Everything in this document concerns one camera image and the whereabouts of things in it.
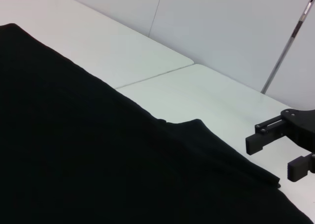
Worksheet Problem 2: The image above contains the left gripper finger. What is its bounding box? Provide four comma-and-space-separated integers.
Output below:
245, 115, 292, 156
287, 153, 315, 183

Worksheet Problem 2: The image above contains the black shirt with FREE print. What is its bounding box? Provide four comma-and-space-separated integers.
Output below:
0, 23, 315, 224

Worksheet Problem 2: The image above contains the silver metal stand pole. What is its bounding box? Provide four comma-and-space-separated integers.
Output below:
261, 0, 315, 94

